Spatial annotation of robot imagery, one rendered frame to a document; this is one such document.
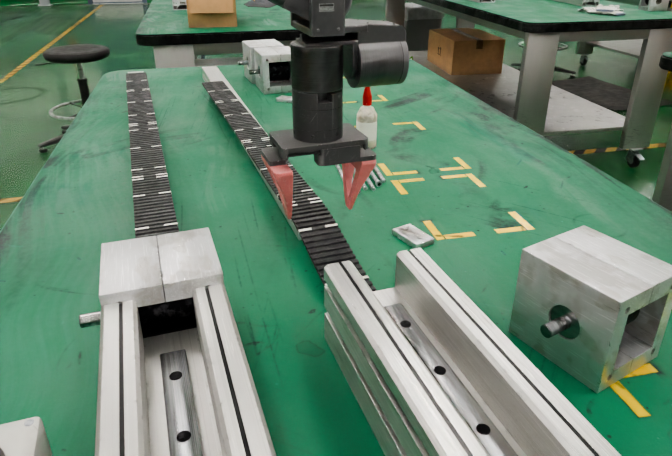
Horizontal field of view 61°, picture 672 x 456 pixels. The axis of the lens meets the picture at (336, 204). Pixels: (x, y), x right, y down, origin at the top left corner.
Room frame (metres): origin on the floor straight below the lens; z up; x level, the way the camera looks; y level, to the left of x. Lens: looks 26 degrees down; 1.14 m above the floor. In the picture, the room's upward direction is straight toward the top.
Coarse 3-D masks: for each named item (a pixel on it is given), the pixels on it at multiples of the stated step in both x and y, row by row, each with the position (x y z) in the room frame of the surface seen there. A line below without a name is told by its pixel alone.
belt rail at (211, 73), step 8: (208, 72) 1.48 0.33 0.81; (216, 72) 1.48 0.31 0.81; (208, 80) 1.42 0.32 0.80; (216, 80) 1.39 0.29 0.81; (224, 80) 1.39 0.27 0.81; (232, 88) 1.31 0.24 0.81; (256, 120) 1.06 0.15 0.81; (256, 168) 0.88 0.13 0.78; (272, 192) 0.77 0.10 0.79; (280, 208) 0.73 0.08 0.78; (296, 232) 0.65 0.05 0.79
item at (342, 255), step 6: (330, 252) 0.57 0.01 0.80; (336, 252) 0.57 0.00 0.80; (342, 252) 0.57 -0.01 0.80; (348, 252) 0.57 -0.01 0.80; (312, 258) 0.56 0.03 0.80; (318, 258) 0.56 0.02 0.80; (324, 258) 0.56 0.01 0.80; (330, 258) 0.56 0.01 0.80; (336, 258) 0.56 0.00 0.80; (342, 258) 0.56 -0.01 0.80; (348, 258) 0.56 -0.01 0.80; (354, 258) 0.57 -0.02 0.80; (318, 264) 0.55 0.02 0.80; (324, 264) 0.55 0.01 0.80
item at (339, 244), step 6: (330, 240) 0.59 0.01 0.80; (336, 240) 0.59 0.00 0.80; (342, 240) 0.59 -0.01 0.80; (306, 246) 0.58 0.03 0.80; (312, 246) 0.58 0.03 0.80; (318, 246) 0.58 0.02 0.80; (324, 246) 0.58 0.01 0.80; (330, 246) 0.58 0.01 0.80; (336, 246) 0.58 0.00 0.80; (342, 246) 0.58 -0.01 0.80; (348, 246) 0.59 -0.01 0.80; (312, 252) 0.57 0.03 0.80; (318, 252) 0.57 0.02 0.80; (324, 252) 0.57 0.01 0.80
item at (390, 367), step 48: (336, 288) 0.41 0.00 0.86; (432, 288) 0.40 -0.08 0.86; (336, 336) 0.41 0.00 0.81; (384, 336) 0.34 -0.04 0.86; (432, 336) 0.39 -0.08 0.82; (480, 336) 0.34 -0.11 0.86; (384, 384) 0.31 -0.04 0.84; (432, 384) 0.29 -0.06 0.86; (480, 384) 0.32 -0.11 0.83; (528, 384) 0.29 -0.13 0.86; (384, 432) 0.31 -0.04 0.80; (432, 432) 0.25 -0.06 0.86; (480, 432) 0.27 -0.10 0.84; (528, 432) 0.27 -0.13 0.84; (576, 432) 0.25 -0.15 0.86
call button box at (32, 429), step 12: (24, 420) 0.28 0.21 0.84; (36, 420) 0.28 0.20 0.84; (0, 432) 0.27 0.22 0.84; (12, 432) 0.27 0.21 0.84; (24, 432) 0.27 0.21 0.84; (36, 432) 0.27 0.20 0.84; (0, 444) 0.26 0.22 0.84; (12, 444) 0.26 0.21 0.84; (24, 444) 0.26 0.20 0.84; (36, 444) 0.26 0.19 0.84; (48, 444) 0.28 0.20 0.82
